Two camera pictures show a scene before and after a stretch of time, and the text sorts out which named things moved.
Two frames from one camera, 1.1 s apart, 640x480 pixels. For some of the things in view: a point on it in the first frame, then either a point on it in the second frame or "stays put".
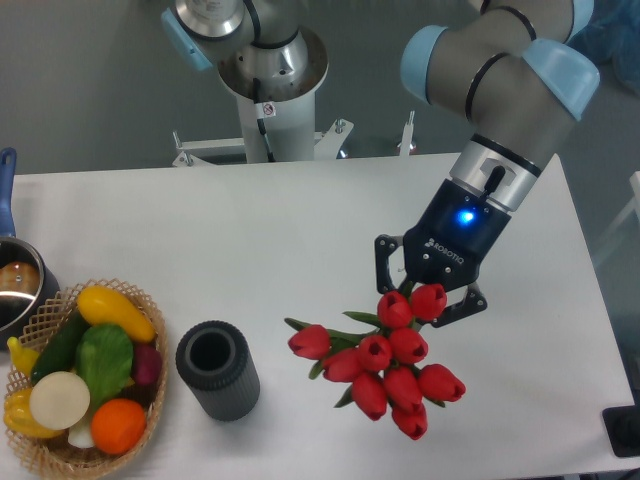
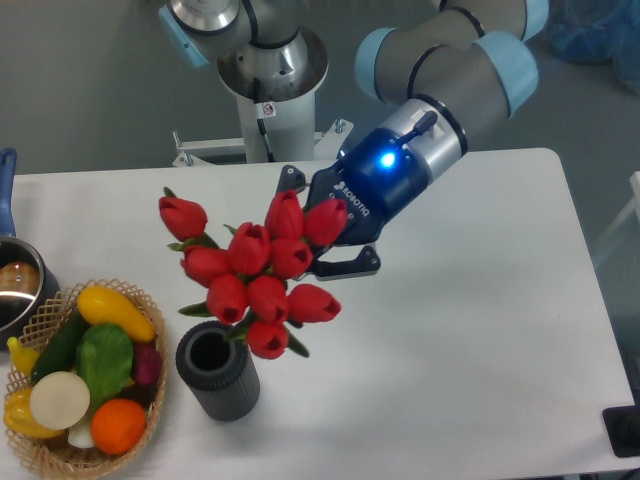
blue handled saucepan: (29, 288) stays put
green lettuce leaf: (104, 355) stays put
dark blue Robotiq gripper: (446, 247) → (378, 174)
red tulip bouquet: (382, 364) → (245, 273)
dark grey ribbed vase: (214, 362) stays put
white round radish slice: (59, 400) stays put
